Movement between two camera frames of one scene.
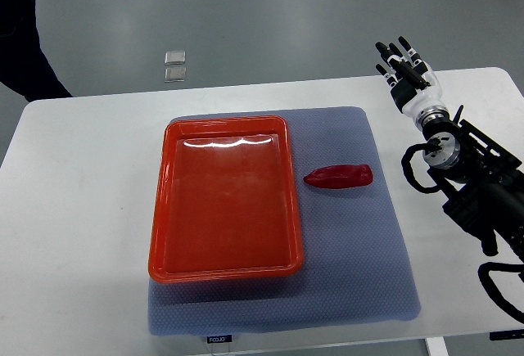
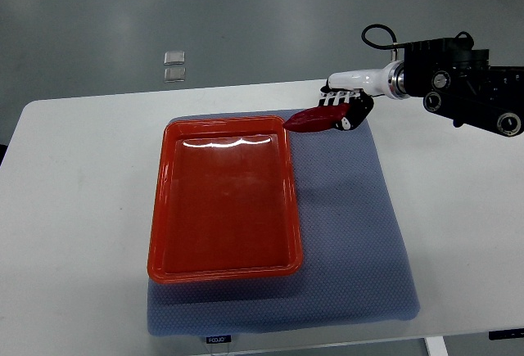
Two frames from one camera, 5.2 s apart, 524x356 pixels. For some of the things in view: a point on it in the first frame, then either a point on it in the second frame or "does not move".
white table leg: [436, 346] does not move
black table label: [219, 339] does not move
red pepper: [337, 177] to [317, 119]
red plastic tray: [225, 205] does not move
